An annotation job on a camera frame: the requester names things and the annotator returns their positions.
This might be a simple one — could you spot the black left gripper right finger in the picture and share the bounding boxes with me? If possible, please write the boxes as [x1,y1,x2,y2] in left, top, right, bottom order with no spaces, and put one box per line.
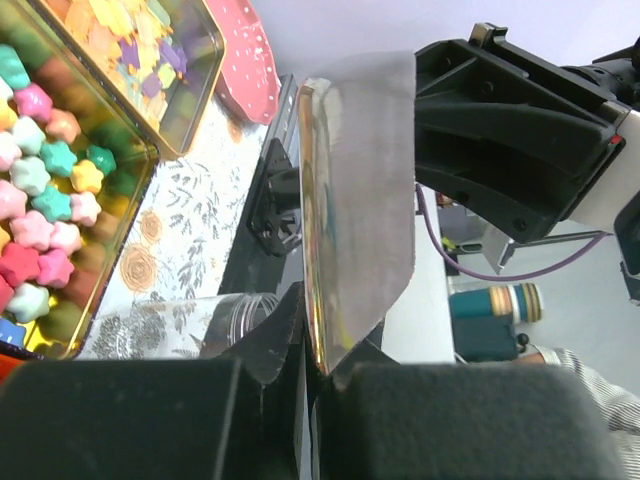
[308,341,624,479]

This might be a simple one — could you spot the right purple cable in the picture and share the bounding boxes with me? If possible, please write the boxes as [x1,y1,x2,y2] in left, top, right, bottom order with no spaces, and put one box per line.
[415,183,616,281]

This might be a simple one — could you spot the star candy tin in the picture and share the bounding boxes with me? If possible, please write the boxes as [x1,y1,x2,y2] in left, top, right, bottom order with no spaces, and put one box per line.
[1,1,158,359]

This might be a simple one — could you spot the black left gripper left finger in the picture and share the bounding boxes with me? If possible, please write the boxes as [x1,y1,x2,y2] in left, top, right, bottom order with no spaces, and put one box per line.
[1,283,306,479]

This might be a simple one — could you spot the clear glass jar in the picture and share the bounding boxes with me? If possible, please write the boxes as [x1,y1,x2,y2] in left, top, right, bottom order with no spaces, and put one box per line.
[78,293,279,360]

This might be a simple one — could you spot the gold tin of candies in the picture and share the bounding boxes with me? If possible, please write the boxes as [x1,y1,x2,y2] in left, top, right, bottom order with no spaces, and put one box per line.
[32,1,226,158]

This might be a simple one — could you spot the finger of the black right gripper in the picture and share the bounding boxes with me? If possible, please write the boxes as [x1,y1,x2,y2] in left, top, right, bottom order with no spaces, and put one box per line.
[414,24,625,243]

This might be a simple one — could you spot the metal scoop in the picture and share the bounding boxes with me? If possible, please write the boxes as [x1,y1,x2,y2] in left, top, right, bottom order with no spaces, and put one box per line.
[298,51,416,375]

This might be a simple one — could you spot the pink polka dot plate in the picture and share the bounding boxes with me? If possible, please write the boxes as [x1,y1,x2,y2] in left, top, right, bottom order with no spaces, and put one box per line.
[207,0,280,125]

